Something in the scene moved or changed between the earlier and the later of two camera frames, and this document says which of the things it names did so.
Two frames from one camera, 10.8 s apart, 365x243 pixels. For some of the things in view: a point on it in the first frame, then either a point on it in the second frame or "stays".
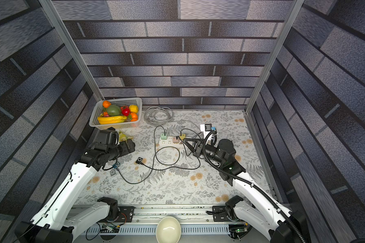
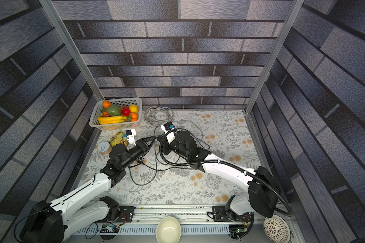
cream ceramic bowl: x=168 y=230 stays
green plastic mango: x=113 y=110 stays
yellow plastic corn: x=134 y=108 stays
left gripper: x=126 y=149 → x=143 y=147
